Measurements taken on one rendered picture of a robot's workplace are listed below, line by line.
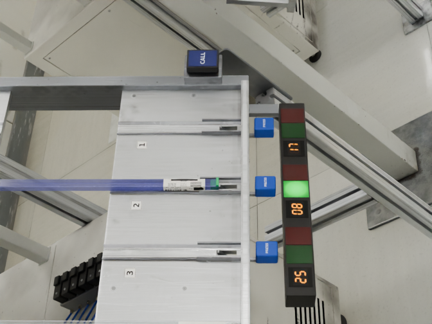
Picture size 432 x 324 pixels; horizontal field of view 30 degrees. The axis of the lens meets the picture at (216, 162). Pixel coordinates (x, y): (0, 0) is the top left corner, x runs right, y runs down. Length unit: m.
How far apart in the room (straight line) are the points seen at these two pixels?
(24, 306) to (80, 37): 0.88
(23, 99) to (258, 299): 0.61
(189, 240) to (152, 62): 1.30
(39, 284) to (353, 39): 1.16
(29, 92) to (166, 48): 1.03
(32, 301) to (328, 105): 0.74
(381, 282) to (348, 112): 0.40
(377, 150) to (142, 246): 0.87
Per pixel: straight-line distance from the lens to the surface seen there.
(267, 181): 1.16
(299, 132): 1.25
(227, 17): 1.55
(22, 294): 1.77
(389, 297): 1.87
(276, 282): 1.69
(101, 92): 1.31
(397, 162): 1.92
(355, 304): 1.92
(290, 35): 2.28
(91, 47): 2.35
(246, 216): 1.11
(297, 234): 1.14
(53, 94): 1.33
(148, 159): 1.21
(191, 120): 1.25
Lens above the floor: 1.42
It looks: 35 degrees down
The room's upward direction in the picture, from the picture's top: 57 degrees counter-clockwise
